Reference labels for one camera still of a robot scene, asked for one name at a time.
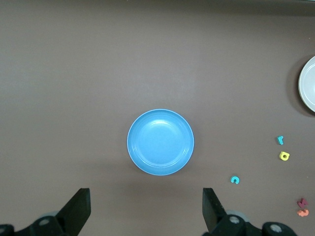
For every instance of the yellow foam letter d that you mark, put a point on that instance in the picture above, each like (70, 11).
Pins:
(281, 157)

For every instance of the beige plate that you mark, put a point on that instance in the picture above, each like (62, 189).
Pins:
(308, 83)

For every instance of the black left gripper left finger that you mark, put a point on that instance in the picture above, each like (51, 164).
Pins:
(76, 211)

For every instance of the maroon foam letter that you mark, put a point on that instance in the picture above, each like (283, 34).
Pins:
(302, 202)

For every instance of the teal foam letter r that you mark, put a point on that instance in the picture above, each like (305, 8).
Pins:
(279, 140)

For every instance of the brown table cover sheet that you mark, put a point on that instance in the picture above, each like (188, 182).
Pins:
(73, 73)

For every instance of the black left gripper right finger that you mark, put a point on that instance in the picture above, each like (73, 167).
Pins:
(214, 214)

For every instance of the blue plate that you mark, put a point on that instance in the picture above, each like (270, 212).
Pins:
(160, 142)

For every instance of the orange foam letter t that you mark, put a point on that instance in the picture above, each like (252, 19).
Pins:
(302, 213)

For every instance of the teal foam letter c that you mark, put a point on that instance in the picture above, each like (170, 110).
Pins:
(234, 177)

